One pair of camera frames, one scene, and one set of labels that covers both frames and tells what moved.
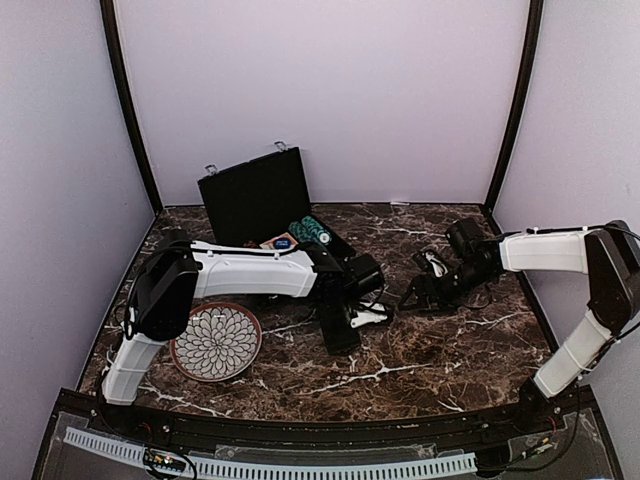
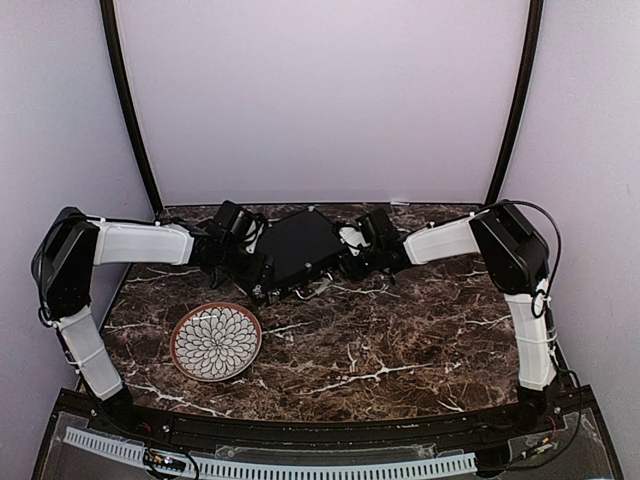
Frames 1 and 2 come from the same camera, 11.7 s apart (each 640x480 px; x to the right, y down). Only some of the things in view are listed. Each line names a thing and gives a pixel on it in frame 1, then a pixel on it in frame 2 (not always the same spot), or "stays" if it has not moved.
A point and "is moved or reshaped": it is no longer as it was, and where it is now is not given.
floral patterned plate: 219,341 stays
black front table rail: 564,413 stays
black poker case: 259,198 is moved or reshaped
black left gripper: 337,344 -> 261,273
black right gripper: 421,283 -> 348,266
